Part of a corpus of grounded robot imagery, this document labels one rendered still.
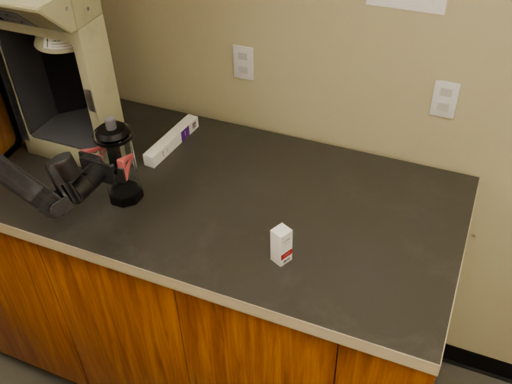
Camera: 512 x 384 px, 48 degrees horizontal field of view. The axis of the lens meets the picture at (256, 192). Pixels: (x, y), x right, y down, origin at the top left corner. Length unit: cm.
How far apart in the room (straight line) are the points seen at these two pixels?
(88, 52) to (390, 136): 93
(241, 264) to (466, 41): 84
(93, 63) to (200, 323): 76
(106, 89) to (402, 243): 92
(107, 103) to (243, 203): 49
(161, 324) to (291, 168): 60
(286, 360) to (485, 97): 90
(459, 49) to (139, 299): 111
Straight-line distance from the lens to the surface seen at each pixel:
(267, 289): 144
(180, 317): 165
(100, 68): 169
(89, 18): 163
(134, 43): 210
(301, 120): 193
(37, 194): 148
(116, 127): 159
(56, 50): 172
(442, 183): 180
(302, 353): 153
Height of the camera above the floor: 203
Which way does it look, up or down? 40 degrees down
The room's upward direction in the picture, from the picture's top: 2 degrees counter-clockwise
